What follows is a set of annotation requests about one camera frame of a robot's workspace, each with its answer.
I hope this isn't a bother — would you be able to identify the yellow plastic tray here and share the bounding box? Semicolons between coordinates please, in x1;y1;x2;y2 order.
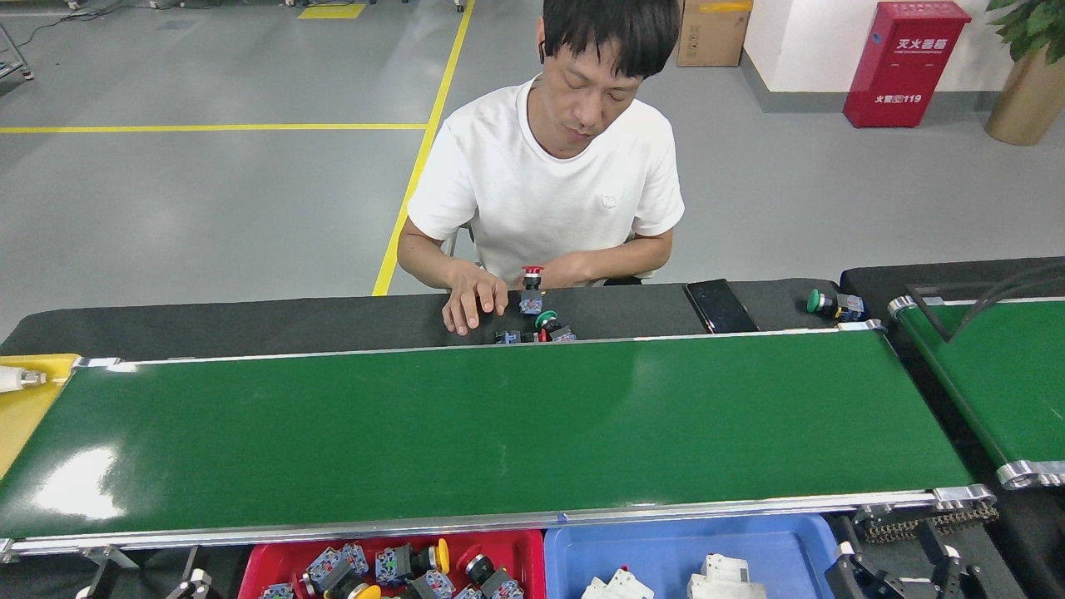
0;354;82;479

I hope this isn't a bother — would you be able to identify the person's right hand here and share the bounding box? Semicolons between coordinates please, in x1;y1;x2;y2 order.
441;262;510;337

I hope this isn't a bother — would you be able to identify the green feeder conveyor belt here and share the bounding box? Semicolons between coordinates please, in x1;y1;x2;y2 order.
887;293;1065;492

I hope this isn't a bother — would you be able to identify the black smartphone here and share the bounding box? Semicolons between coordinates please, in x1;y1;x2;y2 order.
685;279;760;334

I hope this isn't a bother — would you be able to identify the cardboard box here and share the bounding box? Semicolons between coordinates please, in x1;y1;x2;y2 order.
676;0;754;68

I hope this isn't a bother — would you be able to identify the red plastic tray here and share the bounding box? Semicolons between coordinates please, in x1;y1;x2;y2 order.
237;529;547;599

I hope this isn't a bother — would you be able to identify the black guide frame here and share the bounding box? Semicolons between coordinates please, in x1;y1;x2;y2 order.
905;258;1065;344

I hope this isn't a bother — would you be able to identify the white light bulb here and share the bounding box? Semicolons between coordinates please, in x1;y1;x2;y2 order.
0;364;48;394

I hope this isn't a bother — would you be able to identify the person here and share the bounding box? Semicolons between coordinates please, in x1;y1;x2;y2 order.
397;0;686;338

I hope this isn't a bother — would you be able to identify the red fire extinguisher box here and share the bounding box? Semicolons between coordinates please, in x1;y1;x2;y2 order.
843;1;973;129

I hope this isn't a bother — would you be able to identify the long green conveyor belt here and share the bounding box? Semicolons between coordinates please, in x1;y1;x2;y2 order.
0;319;998;558

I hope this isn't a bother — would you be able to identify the yellow mushroom push button switch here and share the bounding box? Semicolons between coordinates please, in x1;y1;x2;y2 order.
374;537;452;583
323;574;384;599

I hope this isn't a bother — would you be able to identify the black roller chain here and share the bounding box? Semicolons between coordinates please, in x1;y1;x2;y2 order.
861;502;1001;543

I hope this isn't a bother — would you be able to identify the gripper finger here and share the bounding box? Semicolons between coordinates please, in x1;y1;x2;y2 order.
824;516;909;599
915;517;989;599
75;556;123;599
165;545;214;599

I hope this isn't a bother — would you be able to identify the blue plastic tray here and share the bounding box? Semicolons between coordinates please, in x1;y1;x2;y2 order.
543;513;841;599

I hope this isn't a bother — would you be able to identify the potted plant with brass pot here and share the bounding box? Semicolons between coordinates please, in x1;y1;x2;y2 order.
984;0;1065;146

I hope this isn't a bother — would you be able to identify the person's left hand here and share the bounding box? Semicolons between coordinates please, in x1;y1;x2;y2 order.
509;254;577;290

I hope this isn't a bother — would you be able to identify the green mushroom push button switch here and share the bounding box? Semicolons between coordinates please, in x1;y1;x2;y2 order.
532;310;577;344
806;289;866;323

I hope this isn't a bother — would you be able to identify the white circuit breaker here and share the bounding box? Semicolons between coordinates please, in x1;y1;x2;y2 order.
580;566;656;599
686;552;768;599

